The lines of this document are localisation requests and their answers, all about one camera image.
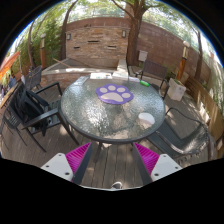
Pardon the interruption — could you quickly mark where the open white book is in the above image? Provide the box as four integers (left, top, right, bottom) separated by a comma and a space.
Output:
112, 71, 130, 81

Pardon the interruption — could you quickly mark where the purple paw-shaped mouse pad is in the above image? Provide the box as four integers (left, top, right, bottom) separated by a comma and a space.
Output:
95, 83, 135, 106

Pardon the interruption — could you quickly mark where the black mesh-back chair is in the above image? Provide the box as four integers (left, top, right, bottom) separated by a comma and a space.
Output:
23, 64, 44, 91

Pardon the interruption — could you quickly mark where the large tree trunk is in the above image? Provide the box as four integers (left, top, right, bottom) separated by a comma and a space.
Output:
111, 0, 151, 66

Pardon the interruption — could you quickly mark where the white number plate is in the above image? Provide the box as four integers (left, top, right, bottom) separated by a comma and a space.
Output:
73, 76, 88, 86

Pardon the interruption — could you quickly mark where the white computer mouse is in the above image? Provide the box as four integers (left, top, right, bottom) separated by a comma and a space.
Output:
137, 112, 156, 126

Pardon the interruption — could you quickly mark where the grey wall utility box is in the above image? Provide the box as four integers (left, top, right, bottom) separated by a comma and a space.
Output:
138, 49, 149, 63

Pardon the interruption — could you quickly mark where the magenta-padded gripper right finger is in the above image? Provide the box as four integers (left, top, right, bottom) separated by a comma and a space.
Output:
132, 142, 184, 186

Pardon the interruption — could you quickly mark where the wooden lamp post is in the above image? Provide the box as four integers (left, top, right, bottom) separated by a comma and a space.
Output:
176, 40, 191, 81
39, 33, 47, 70

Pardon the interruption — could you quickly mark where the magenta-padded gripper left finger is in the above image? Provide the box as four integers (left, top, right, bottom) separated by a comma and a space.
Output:
40, 142, 94, 186

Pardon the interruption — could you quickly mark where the orange canopy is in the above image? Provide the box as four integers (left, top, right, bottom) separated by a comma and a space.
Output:
0, 50, 21, 81

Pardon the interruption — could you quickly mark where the white planter box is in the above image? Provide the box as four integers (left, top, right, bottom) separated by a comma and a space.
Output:
166, 77, 187, 102

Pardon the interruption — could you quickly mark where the dark slatted garden chair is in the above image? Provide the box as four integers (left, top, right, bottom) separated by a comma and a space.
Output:
134, 59, 171, 100

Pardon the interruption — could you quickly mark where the black mesh lounge chair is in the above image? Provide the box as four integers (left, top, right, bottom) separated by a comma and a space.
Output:
146, 107, 218, 162

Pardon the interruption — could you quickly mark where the raised stone basin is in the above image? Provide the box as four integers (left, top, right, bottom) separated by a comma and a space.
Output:
40, 58, 129, 90

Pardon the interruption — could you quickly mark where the black metal armchair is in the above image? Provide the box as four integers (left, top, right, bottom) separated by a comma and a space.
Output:
19, 81, 80, 153

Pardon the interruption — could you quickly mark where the thin curved tree trunk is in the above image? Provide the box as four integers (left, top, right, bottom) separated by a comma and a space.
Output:
59, 0, 80, 61

